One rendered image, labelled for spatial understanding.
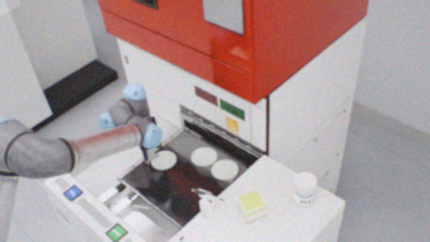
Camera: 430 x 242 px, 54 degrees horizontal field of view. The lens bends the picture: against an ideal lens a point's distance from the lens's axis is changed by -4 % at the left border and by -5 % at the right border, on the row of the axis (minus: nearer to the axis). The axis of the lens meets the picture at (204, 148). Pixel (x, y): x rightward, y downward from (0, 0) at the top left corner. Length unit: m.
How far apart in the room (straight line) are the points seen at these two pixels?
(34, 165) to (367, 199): 2.10
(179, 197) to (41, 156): 0.64
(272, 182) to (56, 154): 0.75
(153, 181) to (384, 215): 1.53
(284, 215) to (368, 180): 1.50
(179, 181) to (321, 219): 0.54
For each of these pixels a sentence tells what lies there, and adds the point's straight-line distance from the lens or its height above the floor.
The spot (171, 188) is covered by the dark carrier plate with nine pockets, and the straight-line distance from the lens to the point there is 1.62.
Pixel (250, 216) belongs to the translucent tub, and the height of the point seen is 1.01.
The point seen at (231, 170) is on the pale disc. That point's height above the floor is 0.90.
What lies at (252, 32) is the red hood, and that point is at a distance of 1.26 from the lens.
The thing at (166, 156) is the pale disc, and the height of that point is 0.90.
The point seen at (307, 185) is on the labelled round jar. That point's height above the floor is 1.06.
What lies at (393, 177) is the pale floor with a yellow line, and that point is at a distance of 2.93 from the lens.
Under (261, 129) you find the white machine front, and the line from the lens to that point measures 1.54.
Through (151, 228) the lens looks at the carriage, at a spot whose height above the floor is 0.88.
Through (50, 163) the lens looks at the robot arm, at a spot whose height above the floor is 1.39.
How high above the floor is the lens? 2.13
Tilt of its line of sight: 45 degrees down
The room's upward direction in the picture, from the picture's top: 8 degrees counter-clockwise
